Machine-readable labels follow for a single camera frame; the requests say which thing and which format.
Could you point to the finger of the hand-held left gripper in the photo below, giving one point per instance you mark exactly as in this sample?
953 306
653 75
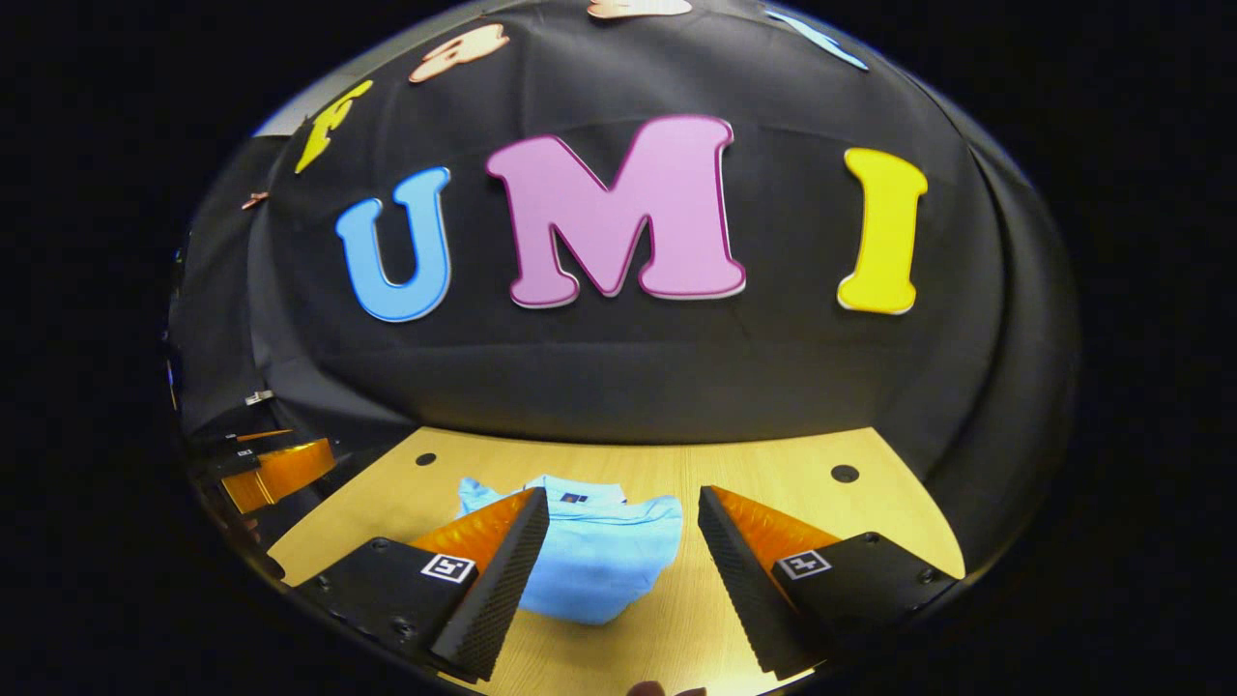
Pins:
280 474
232 442

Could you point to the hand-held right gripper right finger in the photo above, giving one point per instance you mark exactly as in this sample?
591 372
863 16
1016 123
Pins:
744 590

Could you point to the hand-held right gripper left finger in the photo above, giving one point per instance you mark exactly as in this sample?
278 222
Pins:
507 580

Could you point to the light blue T-shirt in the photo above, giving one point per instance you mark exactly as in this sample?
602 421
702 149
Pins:
599 561

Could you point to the copper clip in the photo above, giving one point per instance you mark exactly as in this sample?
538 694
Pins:
254 200

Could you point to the white clip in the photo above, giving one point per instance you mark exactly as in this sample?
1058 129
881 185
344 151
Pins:
258 397

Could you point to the black backdrop cloth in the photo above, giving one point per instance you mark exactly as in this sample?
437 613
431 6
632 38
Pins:
773 387

